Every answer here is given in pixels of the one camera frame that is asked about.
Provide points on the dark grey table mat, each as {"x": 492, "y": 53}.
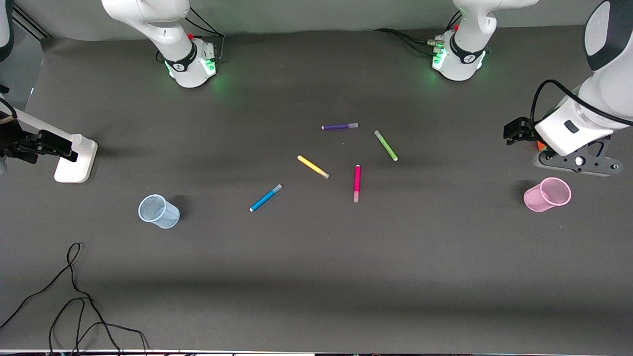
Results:
{"x": 316, "y": 272}

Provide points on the blue marker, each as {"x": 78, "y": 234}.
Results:
{"x": 265, "y": 198}

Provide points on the aluminium frame rail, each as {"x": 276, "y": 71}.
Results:
{"x": 29, "y": 23}

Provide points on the pink marker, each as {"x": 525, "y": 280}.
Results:
{"x": 357, "y": 180}

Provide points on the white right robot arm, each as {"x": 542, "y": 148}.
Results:
{"x": 168, "y": 34}

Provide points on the blue mesh cup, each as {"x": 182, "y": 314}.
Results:
{"x": 168, "y": 217}

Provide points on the purple marker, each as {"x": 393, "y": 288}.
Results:
{"x": 339, "y": 126}

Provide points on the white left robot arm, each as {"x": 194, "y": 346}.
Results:
{"x": 462, "y": 66}

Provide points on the green marker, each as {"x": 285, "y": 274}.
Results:
{"x": 385, "y": 145}

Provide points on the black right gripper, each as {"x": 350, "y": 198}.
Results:
{"x": 15, "y": 140}

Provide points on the yellow marker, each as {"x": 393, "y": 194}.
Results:
{"x": 313, "y": 166}

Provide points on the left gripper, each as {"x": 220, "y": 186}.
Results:
{"x": 520, "y": 129}

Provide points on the white desk stand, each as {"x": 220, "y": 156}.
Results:
{"x": 76, "y": 168}

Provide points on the pink mesh cup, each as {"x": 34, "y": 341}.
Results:
{"x": 536, "y": 201}

